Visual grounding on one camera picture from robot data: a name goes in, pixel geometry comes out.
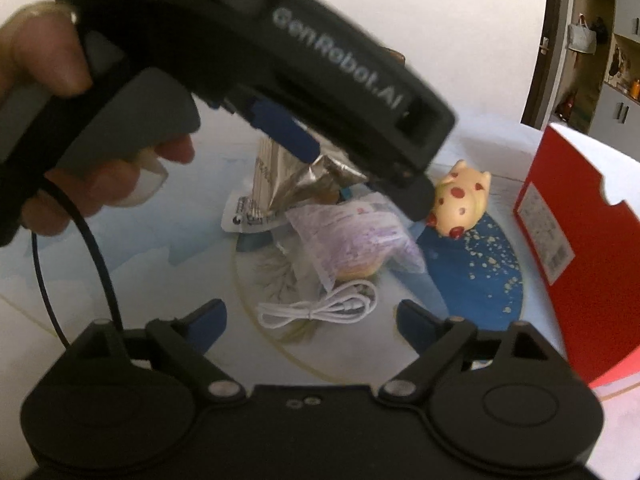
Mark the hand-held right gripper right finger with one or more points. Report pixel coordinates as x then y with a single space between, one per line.
417 322

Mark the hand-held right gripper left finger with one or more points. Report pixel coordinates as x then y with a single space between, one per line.
207 322

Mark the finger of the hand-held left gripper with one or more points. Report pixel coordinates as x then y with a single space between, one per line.
412 195
285 127

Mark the yellow spotted pig toy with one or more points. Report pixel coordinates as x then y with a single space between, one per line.
457 200

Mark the silver foil wrapper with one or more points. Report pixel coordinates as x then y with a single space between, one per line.
310 177

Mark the red cardboard box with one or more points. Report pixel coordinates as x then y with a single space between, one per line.
590 270

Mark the white marble desktop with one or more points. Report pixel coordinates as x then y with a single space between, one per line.
165 270

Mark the person's left hand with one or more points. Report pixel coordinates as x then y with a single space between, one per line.
40 50

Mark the round blue white placemat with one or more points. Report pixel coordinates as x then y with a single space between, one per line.
470 280

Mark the purple printed bread packet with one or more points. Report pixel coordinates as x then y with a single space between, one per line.
350 235

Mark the dark brown door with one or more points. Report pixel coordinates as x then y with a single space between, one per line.
550 35

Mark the grey hanging tote bag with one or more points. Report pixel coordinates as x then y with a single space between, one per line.
581 37

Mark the orange bottle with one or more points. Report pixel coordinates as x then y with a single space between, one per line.
635 88

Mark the dark hanging bag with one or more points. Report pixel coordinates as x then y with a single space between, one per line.
602 32

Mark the white wooden wall cabinet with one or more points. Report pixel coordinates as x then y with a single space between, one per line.
620 10

